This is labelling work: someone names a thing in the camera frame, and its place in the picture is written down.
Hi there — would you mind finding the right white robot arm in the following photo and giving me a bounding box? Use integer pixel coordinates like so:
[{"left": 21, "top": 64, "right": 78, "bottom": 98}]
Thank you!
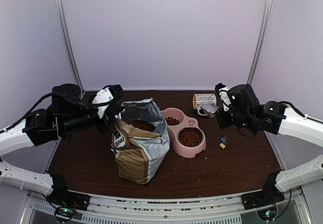
[{"left": 215, "top": 83, "right": 322, "bottom": 205}]

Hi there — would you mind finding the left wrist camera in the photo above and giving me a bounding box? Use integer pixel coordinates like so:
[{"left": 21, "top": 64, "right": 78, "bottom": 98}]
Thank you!
[{"left": 91, "top": 84, "right": 124, "bottom": 119}]

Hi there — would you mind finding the brown dog kibble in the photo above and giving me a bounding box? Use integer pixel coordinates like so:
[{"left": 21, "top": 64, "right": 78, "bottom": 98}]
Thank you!
[{"left": 166, "top": 117, "right": 203, "bottom": 147}]

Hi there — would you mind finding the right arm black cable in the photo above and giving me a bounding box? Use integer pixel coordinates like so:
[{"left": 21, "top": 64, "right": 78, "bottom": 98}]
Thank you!
[{"left": 280, "top": 100, "right": 308, "bottom": 118}]

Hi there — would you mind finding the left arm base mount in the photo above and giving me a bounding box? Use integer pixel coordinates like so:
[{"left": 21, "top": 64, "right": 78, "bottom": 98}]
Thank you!
[{"left": 45, "top": 191, "right": 90, "bottom": 223}]

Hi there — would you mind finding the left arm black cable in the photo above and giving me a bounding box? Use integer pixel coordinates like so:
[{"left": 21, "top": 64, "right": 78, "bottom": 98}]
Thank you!
[{"left": 0, "top": 91, "right": 114, "bottom": 134}]

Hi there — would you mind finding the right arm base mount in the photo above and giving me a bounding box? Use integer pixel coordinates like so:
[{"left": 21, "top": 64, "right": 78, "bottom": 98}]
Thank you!
[{"left": 241, "top": 172, "right": 285, "bottom": 222}]

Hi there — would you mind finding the blue binder clip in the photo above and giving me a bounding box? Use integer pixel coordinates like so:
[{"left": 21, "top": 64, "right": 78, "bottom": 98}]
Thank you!
[{"left": 221, "top": 136, "right": 227, "bottom": 144}]

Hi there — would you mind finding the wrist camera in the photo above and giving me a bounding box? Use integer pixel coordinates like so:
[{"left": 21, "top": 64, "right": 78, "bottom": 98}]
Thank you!
[
  {"left": 215, "top": 83, "right": 232, "bottom": 113},
  {"left": 91, "top": 84, "right": 124, "bottom": 119}
]

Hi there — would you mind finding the left aluminium frame post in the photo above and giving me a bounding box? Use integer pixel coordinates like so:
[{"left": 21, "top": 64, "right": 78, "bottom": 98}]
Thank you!
[{"left": 56, "top": 0, "right": 84, "bottom": 93}]

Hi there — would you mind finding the metal food scoop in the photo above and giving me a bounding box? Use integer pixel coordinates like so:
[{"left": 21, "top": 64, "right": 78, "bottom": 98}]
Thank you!
[{"left": 198, "top": 104, "right": 219, "bottom": 119}]

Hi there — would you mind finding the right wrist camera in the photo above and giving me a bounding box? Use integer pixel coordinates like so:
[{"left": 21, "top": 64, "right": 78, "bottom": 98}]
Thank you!
[{"left": 215, "top": 83, "right": 232, "bottom": 113}]

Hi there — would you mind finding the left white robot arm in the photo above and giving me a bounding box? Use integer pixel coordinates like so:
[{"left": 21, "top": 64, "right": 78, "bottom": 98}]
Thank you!
[{"left": 1, "top": 83, "right": 123, "bottom": 206}]

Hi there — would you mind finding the right aluminium frame post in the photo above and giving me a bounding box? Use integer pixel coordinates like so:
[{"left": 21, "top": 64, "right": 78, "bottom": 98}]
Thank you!
[{"left": 247, "top": 0, "right": 274, "bottom": 84}]

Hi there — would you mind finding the white patterned mug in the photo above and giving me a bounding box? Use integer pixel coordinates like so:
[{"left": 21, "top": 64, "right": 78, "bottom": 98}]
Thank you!
[{"left": 192, "top": 93, "right": 217, "bottom": 116}]

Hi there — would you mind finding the dog food bag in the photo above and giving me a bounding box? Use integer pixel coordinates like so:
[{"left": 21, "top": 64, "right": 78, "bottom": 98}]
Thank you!
[{"left": 111, "top": 98, "right": 170, "bottom": 185}]

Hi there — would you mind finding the pink double pet bowl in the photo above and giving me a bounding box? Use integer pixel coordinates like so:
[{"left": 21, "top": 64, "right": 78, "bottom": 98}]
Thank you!
[{"left": 162, "top": 107, "right": 206, "bottom": 158}]

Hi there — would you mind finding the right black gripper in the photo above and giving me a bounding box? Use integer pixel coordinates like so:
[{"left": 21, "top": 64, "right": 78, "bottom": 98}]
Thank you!
[{"left": 216, "top": 106, "right": 254, "bottom": 130}]

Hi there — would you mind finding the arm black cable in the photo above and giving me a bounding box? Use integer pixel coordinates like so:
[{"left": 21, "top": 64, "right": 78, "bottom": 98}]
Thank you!
[
  {"left": 280, "top": 100, "right": 308, "bottom": 118},
  {"left": 0, "top": 91, "right": 114, "bottom": 134}
]

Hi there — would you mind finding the aluminium frame post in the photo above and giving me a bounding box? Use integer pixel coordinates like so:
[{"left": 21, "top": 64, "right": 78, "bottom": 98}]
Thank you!
[
  {"left": 247, "top": 0, "right": 274, "bottom": 84},
  {"left": 56, "top": 0, "right": 84, "bottom": 93}
]

